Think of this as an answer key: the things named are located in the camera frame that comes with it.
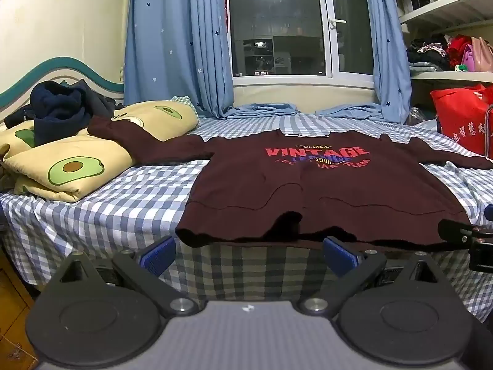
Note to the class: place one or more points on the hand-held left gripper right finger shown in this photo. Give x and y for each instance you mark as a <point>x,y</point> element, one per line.
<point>339,256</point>

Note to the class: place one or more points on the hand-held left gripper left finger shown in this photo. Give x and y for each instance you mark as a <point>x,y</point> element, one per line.
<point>158,256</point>

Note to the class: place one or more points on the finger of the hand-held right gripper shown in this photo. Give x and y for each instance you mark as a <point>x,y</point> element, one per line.
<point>456,232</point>

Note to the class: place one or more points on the maroon printed sweater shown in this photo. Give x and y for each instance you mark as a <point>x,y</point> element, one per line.
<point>250,185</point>

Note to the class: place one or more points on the navy blue clothes pile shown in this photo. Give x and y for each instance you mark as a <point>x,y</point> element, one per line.
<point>57,111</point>

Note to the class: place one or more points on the dark folded clothes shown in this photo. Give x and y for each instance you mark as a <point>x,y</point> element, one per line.
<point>425,56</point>

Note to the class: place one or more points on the blue checkered bed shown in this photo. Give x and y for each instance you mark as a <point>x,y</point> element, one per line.
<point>115,216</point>

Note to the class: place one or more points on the red printed tote bag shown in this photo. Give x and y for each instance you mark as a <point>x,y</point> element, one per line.
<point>460,119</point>

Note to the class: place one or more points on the avocado print yellow quilt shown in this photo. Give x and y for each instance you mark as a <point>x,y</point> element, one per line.
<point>96,154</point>

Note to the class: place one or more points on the clear plastic item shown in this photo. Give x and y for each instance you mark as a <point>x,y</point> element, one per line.
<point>416,116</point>

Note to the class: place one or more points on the small green toy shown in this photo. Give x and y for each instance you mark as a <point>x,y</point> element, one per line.
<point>460,68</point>

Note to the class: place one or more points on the pink handbag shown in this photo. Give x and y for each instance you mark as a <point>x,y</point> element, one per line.
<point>481,56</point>

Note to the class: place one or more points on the red cloth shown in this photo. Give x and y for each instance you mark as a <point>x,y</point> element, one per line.
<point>459,46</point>

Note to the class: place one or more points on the blue star curtain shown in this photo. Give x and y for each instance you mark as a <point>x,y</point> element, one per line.
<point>169,38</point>
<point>387,46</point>

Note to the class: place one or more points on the teal striped headboard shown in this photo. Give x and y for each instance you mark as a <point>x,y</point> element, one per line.
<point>50,65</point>

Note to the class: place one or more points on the white framed window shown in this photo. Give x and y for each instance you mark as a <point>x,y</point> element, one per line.
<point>277,27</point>

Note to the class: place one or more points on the white wall shelf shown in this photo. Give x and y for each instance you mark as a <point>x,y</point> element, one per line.
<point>443,7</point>

